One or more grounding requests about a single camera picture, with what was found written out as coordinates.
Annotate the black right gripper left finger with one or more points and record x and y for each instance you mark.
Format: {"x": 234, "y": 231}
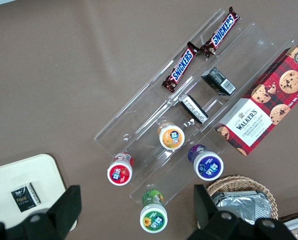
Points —
{"x": 64, "y": 210}

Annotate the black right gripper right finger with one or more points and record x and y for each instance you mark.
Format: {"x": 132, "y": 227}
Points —
{"x": 206, "y": 215}

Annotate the light wicker basket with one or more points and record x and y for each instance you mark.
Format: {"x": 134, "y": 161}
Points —
{"x": 229, "y": 181}

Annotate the cream plastic tray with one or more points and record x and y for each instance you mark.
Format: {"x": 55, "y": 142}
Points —
{"x": 26, "y": 172}

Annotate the silver foil packets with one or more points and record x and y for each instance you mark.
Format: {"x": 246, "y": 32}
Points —
{"x": 239, "y": 207}

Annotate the small black Face box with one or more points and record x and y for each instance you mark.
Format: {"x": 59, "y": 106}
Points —
{"x": 25, "y": 198}

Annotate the purple lid gum jar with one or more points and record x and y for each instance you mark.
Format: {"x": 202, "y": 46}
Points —
{"x": 207, "y": 166}

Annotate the green lid gum jar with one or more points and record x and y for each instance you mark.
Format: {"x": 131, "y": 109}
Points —
{"x": 153, "y": 218}

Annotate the red lid gum jar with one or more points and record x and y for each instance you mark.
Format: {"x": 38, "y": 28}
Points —
{"x": 119, "y": 172}

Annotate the orange lid gum jar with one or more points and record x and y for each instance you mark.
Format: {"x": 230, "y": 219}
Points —
{"x": 171, "y": 137}

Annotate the white plastic bin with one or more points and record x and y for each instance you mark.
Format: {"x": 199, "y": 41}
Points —
{"x": 297, "y": 221}

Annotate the small black barcode box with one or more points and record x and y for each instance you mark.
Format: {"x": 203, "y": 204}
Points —
{"x": 194, "y": 109}
{"x": 217, "y": 81}

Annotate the clear acrylic stepped snack stand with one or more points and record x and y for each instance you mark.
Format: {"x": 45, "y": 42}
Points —
{"x": 139, "y": 117}

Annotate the red Walkers shortbread box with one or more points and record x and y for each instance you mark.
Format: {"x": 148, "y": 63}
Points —
{"x": 264, "y": 100}

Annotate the Snickers chocolate bar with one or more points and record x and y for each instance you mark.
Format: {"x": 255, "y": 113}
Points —
{"x": 181, "y": 68}
{"x": 221, "y": 32}

